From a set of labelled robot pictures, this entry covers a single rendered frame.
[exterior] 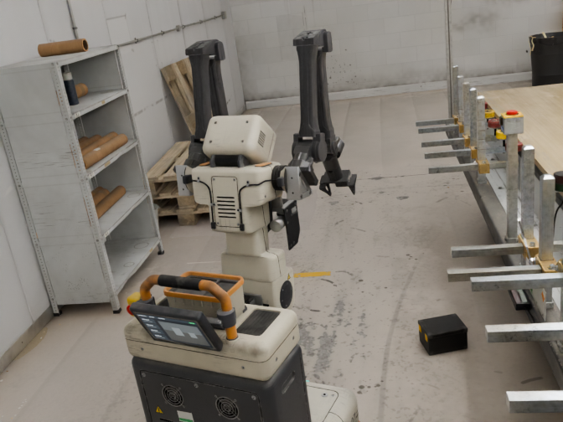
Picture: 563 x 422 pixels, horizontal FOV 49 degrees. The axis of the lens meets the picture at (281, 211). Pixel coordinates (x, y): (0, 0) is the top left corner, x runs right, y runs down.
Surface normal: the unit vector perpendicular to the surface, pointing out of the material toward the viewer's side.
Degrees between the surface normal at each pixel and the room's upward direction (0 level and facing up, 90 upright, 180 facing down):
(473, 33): 90
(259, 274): 82
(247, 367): 90
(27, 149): 90
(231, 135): 48
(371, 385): 0
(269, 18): 90
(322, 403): 0
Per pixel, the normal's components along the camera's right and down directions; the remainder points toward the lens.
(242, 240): -0.45, 0.23
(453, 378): -0.13, -0.93
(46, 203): -0.14, 0.36
